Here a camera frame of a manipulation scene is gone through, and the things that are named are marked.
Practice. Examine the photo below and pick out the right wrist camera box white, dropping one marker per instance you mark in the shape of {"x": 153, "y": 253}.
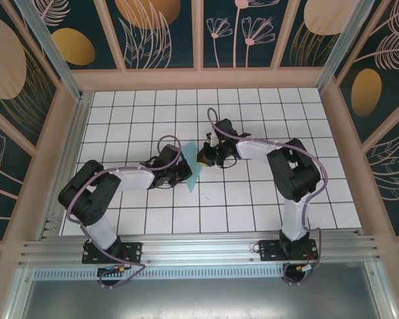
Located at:
{"x": 212, "y": 139}

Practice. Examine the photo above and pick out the grey metal sheet panel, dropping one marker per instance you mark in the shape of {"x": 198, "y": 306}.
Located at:
{"x": 199, "y": 299}

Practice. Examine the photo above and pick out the light blue paper sheet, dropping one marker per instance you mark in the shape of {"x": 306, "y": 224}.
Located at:
{"x": 190, "y": 151}

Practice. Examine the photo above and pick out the aluminium side rail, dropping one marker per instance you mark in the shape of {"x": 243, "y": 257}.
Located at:
{"x": 76, "y": 133}

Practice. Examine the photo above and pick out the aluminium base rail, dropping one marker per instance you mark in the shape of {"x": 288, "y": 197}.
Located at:
{"x": 199, "y": 247}

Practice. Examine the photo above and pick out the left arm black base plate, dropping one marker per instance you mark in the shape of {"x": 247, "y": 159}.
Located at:
{"x": 133, "y": 252}

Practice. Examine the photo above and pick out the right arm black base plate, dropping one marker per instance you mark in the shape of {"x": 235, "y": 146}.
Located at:
{"x": 269, "y": 252}

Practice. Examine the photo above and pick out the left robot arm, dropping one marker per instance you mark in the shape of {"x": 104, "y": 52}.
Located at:
{"x": 83, "y": 199}

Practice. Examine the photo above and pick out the aluminium frame post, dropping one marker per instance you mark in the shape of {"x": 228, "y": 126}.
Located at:
{"x": 50, "y": 50}
{"x": 342, "y": 43}

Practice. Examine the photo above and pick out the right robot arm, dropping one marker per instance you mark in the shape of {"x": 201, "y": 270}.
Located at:
{"x": 296, "y": 172}

